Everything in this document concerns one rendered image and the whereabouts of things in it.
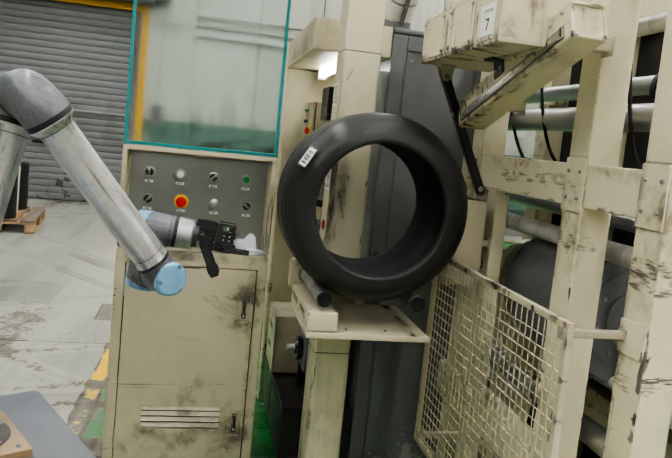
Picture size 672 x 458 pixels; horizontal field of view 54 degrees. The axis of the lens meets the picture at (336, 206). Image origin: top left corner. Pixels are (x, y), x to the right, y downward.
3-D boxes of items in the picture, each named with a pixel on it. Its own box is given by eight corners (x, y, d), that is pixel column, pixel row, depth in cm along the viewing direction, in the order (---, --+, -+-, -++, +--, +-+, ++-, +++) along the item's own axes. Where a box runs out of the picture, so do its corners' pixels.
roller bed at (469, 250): (419, 271, 247) (428, 192, 244) (456, 274, 250) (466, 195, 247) (437, 284, 228) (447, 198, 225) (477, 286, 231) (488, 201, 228)
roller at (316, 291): (301, 266, 223) (314, 268, 224) (299, 279, 223) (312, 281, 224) (318, 291, 189) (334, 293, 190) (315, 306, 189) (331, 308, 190)
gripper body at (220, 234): (239, 227, 190) (196, 219, 187) (232, 256, 191) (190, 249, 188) (237, 223, 197) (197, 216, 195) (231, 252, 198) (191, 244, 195)
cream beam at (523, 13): (418, 64, 223) (423, 19, 222) (488, 73, 228) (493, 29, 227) (494, 41, 164) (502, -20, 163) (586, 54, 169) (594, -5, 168)
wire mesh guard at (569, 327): (413, 438, 244) (435, 251, 237) (418, 438, 244) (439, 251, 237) (528, 613, 156) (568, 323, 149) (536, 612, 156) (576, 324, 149)
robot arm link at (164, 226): (130, 240, 192) (137, 207, 193) (174, 248, 195) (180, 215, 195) (127, 242, 183) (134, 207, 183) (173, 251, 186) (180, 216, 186)
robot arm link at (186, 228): (173, 249, 186) (175, 243, 196) (190, 252, 187) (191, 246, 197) (179, 218, 186) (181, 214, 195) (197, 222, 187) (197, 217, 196)
